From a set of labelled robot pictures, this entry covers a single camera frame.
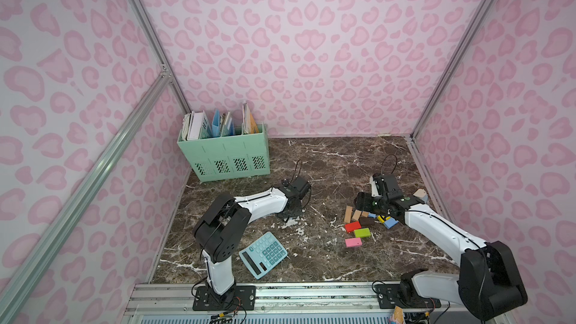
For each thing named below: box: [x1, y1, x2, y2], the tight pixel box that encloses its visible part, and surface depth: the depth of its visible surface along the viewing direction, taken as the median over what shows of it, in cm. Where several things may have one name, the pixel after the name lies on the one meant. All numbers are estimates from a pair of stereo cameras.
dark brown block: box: [359, 217, 375, 228], surface depth 92 cm
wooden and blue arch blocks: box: [412, 188, 429, 204], surface depth 97 cm
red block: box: [344, 221, 362, 234], surface depth 90 cm
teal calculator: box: [238, 231, 288, 280], surface depth 82 cm
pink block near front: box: [345, 237, 363, 247], surface depth 86 cm
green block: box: [354, 228, 372, 238], surface depth 89 cm
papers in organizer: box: [182, 101, 261, 141], surface depth 93 cm
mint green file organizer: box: [177, 123, 271, 183], surface depth 94 cm
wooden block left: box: [343, 205, 354, 224], surface depth 93 cm
